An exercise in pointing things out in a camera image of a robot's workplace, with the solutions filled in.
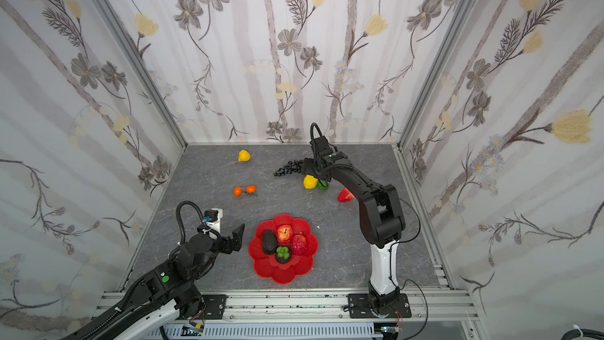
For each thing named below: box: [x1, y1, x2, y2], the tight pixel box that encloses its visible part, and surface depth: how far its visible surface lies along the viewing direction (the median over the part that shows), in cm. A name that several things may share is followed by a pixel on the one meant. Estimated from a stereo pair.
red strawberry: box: [337, 188, 355, 203], surface depth 100 cm
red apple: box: [276, 224, 294, 244], surface depth 86 cm
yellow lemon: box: [303, 174, 319, 190], surface depth 103 cm
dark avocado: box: [262, 229, 278, 255], surface depth 85 cm
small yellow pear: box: [238, 149, 252, 163], surface depth 114 cm
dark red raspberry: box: [291, 234, 307, 255], surface depth 84 cm
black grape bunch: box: [273, 159, 304, 177], surface depth 109 cm
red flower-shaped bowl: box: [247, 214, 319, 286], surface depth 85 cm
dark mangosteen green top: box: [275, 244, 292, 265], surface depth 82 cm
